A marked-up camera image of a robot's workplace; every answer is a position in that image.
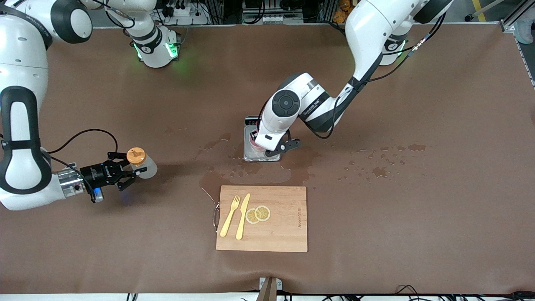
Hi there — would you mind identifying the translucent sauce bottle orange cap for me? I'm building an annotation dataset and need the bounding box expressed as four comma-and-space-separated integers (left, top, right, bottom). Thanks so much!
126, 147, 158, 179

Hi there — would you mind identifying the pink plastic cup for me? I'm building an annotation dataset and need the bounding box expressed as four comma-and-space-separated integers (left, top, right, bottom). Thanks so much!
250, 129, 266, 153

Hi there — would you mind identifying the silver digital kitchen scale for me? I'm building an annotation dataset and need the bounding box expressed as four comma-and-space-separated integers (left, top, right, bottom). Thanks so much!
243, 115, 281, 163

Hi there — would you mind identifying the wooden cutting board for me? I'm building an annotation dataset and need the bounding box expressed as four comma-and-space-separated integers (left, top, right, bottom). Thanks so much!
216, 185, 308, 253

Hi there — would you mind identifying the yellow plastic knife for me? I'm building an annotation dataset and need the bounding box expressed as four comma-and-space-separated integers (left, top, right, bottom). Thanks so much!
235, 193, 251, 241

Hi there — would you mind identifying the yellow plastic fork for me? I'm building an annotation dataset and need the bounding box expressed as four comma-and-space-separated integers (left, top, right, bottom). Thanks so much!
220, 195, 242, 238

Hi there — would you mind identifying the brown table cover mat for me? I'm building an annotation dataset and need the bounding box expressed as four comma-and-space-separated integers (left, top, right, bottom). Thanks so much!
0, 23, 535, 295

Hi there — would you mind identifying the white electronics box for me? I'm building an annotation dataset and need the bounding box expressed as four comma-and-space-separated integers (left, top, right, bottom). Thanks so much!
242, 0, 304, 25

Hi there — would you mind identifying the bag of orange buns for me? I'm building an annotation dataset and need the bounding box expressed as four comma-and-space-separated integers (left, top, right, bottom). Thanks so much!
333, 0, 356, 23

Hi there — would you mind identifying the white power strip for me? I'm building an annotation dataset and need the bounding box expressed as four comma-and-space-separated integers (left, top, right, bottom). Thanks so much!
161, 0, 209, 26

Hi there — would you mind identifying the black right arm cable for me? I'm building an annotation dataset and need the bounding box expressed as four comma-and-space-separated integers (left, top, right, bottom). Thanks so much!
42, 129, 120, 182

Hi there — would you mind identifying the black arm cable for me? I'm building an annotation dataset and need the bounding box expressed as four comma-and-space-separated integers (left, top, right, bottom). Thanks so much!
42, 129, 120, 182
307, 13, 446, 139

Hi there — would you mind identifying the metal wire board handle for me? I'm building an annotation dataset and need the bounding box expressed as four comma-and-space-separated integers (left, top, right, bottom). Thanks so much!
201, 187, 221, 233

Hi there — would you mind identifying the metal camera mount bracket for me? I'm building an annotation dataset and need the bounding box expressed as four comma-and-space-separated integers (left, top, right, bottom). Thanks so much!
258, 277, 283, 301

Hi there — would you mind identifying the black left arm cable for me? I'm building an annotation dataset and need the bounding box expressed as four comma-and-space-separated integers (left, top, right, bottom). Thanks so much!
307, 13, 446, 139

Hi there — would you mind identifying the aluminium frame post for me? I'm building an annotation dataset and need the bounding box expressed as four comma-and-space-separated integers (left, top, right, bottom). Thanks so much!
499, 0, 535, 34

